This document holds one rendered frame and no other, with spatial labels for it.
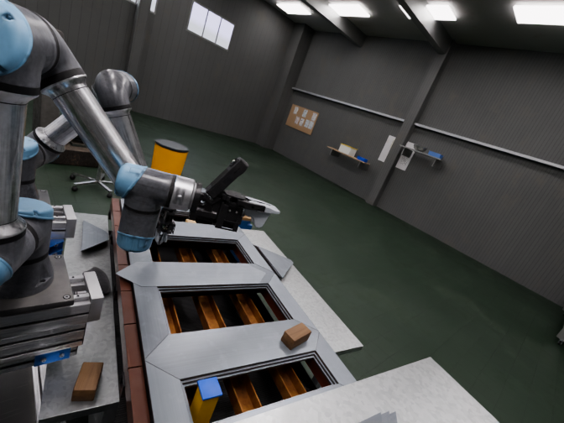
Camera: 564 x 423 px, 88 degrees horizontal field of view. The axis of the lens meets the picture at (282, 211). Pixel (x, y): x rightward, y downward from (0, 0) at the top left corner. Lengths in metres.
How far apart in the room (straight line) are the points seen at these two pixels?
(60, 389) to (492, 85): 9.75
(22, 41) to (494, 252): 9.07
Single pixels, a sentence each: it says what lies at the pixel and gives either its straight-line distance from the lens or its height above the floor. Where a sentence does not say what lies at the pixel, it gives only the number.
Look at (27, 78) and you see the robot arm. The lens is 0.69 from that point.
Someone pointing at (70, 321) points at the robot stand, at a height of 0.92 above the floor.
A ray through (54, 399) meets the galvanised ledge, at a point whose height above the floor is 0.68.
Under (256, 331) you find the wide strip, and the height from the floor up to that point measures 0.84.
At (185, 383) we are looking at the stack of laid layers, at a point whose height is 0.83.
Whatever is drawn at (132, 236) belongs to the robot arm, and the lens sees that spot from 0.71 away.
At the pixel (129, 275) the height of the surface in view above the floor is 0.84.
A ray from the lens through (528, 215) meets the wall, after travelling 9.04.
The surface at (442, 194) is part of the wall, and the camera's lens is 9.42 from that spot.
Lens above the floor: 1.68
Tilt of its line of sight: 18 degrees down
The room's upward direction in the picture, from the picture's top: 21 degrees clockwise
